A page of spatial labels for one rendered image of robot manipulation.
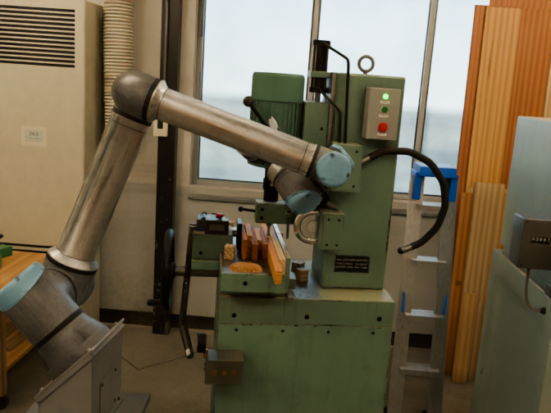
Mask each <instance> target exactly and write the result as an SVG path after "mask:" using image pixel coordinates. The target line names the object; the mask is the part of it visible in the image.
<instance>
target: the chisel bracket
mask: <svg viewBox="0 0 551 413"><path fill-rule="evenodd" d="M255 210H256V211H255V212H254V219H255V222H256V223H263V224H266V226H271V224H282V225H287V224H286V223H287V217H286V216H285V212H287V210H289V211H291V210H290V209H289V208H288V207H287V206H286V204H285V201H278V202H266V201H263V200H259V199H256V200H255ZM291 213H292V217H290V218H289V224H290V225H293V224H294V220H295V213H293V212H292V211H291Z"/></svg>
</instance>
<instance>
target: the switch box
mask: <svg viewBox="0 0 551 413"><path fill-rule="evenodd" d="M384 93H387V94H388V95H389V98H388V99H387V100H384V99H383V98H382V96H383V94H384ZM400 98H401V89H394V88H371V87H367V88H366V96H365V106H364V114H363V123H362V137H363V138H367V139H381V140H396V137H397V129H398V114H399V106H400ZM380 101H389V104H384V103H380ZM382 106H387V107H388V111H387V112H386V113H382V112H381V111H380V109H381V107H382ZM379 114H383V115H389V116H388V117H379ZM382 122H384V123H386V124H387V125H388V129H387V130H386V131H385V132H380V131H379V130H378V125H379V124H380V123H382ZM377 133H386V136H380V135H377Z"/></svg>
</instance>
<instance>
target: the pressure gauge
mask: <svg viewBox="0 0 551 413"><path fill-rule="evenodd" d="M206 342H207V334H206V333H197V344H196V353H203V358H204V359H205V358H206V356H208V348H206Z"/></svg>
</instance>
